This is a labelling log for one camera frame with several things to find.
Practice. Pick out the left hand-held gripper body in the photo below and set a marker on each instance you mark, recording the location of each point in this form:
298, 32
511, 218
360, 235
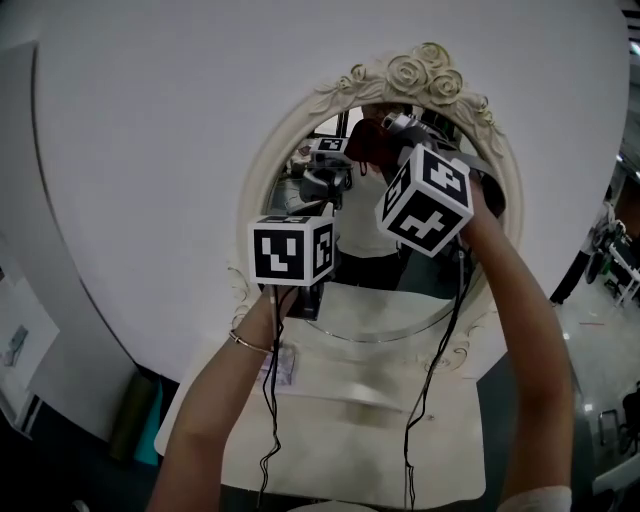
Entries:
280, 252

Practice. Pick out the white sleeve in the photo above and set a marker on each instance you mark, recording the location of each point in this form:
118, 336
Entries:
537, 500

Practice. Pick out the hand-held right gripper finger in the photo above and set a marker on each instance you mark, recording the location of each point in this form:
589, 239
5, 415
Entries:
400, 123

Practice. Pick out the teal rolled mat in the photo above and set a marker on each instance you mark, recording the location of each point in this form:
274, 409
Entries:
152, 430

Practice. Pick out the dark red cloth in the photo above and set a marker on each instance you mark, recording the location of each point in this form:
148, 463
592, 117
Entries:
369, 142

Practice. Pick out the cream vanity table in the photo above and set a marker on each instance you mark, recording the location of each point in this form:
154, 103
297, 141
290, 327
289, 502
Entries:
350, 440

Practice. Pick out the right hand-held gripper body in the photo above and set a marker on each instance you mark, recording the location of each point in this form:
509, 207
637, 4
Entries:
425, 205

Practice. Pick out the cream ornate vanity mirror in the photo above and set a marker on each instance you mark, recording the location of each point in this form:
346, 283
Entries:
280, 150

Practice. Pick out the small printed card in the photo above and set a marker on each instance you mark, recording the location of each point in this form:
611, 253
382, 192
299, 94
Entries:
282, 370

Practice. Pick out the person's left forearm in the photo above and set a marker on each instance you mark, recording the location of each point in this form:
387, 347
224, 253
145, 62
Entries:
220, 400

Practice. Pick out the person's right forearm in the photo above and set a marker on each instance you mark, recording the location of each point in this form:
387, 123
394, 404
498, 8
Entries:
525, 325

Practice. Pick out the black office chair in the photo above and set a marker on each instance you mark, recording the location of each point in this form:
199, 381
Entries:
625, 420

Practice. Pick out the white metal rack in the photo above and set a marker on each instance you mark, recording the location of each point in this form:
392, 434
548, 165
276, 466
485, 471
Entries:
622, 265

